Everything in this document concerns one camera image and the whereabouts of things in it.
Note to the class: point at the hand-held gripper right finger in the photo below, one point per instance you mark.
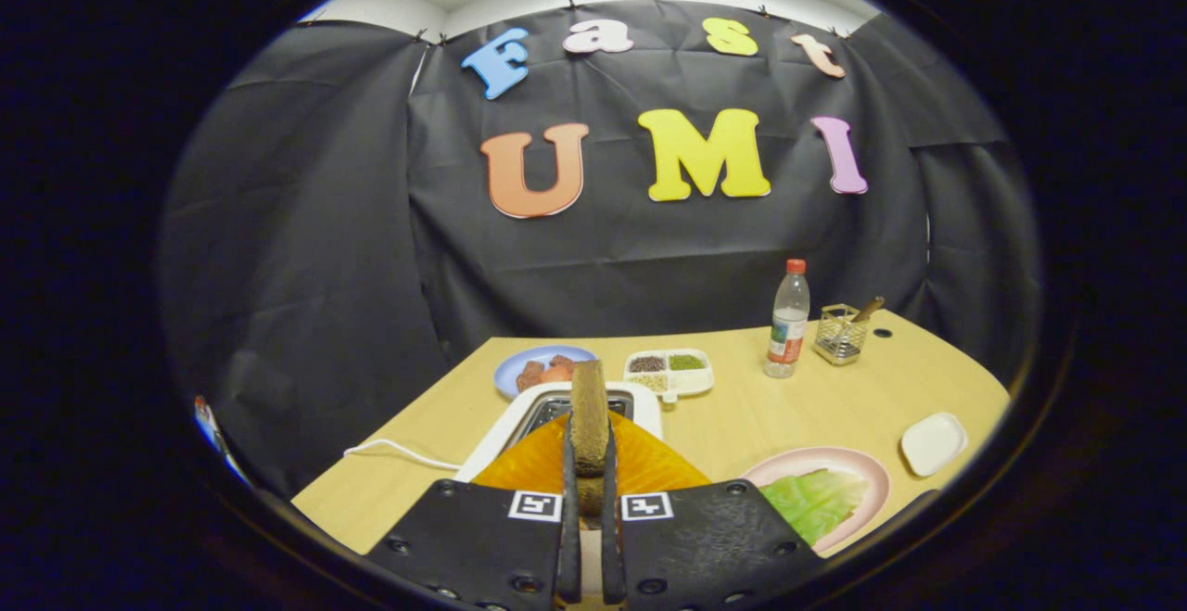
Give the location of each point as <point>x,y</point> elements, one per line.
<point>705,546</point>

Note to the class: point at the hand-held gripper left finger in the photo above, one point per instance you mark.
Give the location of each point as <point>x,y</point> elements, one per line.
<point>482,546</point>

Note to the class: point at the green lettuce leaf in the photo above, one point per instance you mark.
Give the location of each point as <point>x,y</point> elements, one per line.
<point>816,504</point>

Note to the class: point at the brown toasted bread slice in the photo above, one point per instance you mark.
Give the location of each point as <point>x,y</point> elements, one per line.
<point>589,416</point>

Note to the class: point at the white toaster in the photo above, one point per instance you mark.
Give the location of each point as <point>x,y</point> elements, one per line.
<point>505,427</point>

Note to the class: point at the blue plate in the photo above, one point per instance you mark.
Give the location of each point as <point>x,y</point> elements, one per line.
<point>508,372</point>

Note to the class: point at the white divided condiment tray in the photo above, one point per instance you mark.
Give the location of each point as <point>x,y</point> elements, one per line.
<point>670,372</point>

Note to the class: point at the pink plate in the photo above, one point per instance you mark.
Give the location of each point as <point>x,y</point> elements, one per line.
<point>869,472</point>

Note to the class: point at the reddish meat pieces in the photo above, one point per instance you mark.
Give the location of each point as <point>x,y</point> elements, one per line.
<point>545,374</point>

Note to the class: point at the clear plastic water bottle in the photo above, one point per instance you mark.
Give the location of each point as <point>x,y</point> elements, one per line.
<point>788,324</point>

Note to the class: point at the white square plate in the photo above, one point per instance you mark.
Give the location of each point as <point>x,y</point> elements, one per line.
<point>934,444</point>

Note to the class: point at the blurry blue white object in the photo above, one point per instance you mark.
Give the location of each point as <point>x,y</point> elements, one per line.
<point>215,430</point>

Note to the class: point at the black backdrop cloth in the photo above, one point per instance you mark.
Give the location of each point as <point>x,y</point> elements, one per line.
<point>306,268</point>

